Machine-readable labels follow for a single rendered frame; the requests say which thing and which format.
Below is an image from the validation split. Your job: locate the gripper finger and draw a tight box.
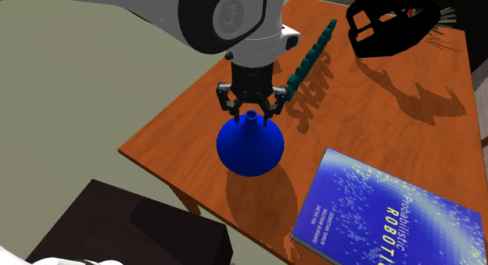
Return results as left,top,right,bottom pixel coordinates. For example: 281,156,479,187
261,84,288,127
216,81,242,125

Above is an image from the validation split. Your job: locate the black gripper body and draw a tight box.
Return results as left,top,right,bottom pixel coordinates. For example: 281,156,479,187
231,61,275,105

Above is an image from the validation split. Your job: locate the blue vase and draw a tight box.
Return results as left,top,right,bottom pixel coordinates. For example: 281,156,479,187
216,109,285,178

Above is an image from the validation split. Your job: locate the teal beaded stick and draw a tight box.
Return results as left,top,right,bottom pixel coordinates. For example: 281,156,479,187
285,18,339,103

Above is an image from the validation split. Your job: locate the brown wooden table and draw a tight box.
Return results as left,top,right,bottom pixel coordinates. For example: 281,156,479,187
117,0,488,265

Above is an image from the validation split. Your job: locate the blue book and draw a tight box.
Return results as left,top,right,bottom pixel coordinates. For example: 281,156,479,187
289,147,488,265

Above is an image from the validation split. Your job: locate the black open frame holder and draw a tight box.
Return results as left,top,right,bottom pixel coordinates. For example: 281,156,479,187
345,0,443,59

